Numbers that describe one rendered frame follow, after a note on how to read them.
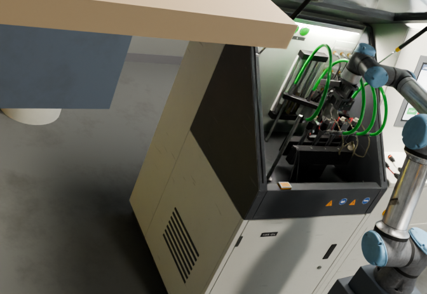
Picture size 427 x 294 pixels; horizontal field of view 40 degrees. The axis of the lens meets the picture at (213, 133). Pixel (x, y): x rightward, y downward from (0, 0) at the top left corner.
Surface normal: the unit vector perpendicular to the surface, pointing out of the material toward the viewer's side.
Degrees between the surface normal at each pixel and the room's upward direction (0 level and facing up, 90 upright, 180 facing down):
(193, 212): 90
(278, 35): 90
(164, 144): 90
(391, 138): 76
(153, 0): 0
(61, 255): 0
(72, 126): 0
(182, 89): 90
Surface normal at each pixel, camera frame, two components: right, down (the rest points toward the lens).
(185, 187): -0.85, -0.04
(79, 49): 0.47, 0.62
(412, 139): -0.86, -0.26
